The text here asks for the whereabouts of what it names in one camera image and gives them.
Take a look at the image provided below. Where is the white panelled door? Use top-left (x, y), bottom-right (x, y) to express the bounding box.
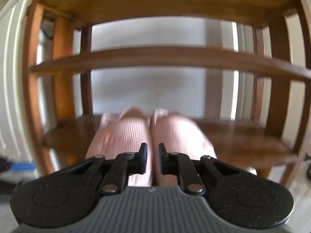
top-left (1, 0), bottom-right (33, 161)

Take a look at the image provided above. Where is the pink plush slipper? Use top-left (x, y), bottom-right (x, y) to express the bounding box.
top-left (86, 108), bottom-right (153, 187)
top-left (150, 109), bottom-right (217, 187)

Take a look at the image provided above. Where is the brown wooden shoe rack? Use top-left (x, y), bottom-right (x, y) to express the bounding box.
top-left (23, 0), bottom-right (310, 187)

